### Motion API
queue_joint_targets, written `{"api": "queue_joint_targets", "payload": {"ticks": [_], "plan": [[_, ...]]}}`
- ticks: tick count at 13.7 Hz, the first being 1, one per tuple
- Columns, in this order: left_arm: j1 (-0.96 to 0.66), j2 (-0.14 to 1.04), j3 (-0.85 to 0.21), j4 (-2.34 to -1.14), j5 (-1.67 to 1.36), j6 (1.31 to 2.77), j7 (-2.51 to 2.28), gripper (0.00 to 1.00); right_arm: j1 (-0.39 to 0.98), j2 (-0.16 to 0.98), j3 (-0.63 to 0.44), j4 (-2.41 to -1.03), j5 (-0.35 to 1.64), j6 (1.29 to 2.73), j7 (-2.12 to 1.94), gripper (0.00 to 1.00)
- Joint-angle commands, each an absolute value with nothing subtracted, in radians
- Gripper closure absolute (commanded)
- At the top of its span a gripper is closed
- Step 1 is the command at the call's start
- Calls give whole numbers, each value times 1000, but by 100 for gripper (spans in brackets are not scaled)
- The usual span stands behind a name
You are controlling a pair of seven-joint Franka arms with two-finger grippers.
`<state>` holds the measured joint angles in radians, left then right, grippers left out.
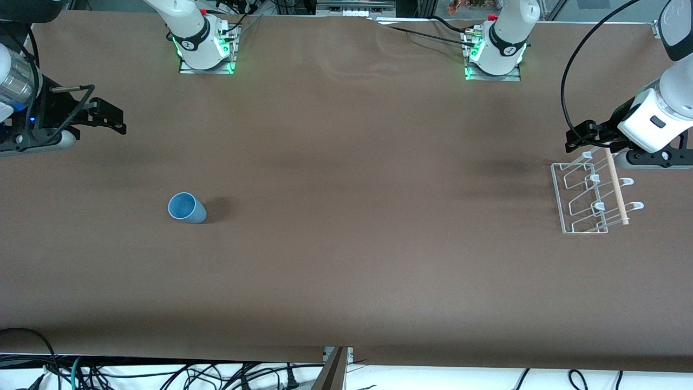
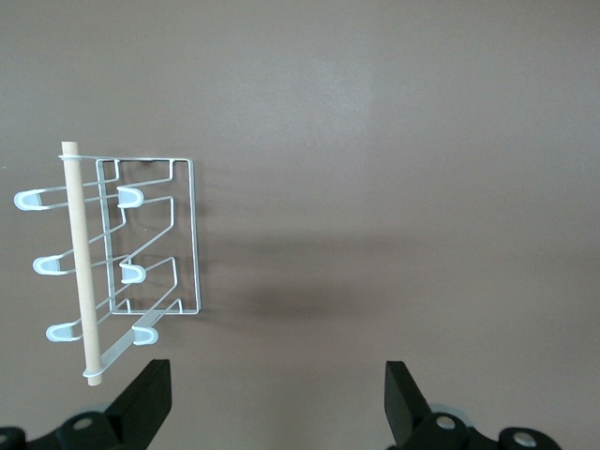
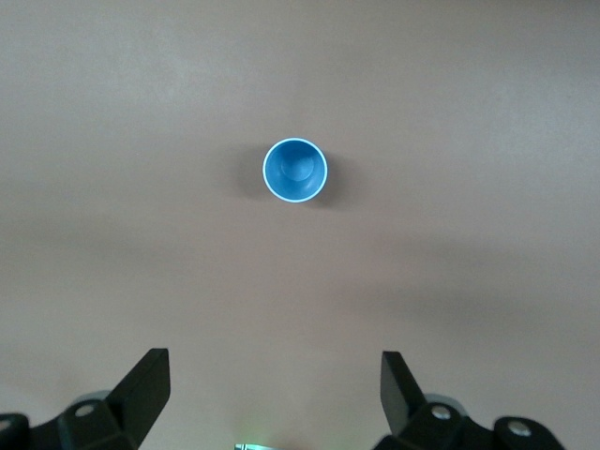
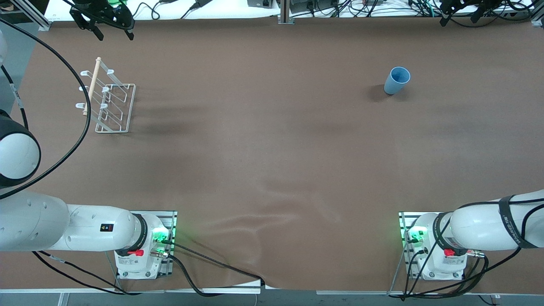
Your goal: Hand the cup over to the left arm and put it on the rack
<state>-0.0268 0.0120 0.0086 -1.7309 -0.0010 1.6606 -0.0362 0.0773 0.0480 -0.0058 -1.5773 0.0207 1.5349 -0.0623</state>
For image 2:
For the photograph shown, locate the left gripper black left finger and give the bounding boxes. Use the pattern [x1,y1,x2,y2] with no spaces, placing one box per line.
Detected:
[0,358,173,450]

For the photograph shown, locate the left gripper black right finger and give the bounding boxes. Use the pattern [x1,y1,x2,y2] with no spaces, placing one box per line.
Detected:
[383,359,563,450]

